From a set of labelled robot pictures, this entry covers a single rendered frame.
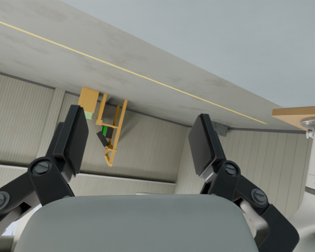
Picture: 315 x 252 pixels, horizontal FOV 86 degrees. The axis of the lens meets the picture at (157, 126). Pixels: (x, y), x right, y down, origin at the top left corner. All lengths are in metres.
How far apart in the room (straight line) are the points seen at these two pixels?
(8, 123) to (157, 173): 5.59
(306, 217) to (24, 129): 6.87
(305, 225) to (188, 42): 0.52
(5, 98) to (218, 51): 6.94
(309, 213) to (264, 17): 0.49
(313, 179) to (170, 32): 0.51
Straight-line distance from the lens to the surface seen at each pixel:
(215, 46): 0.32
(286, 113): 0.62
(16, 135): 7.01
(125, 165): 7.17
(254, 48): 0.33
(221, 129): 5.90
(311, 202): 0.62
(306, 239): 0.63
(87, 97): 5.06
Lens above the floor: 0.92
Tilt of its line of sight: 4 degrees down
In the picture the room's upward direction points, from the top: 167 degrees counter-clockwise
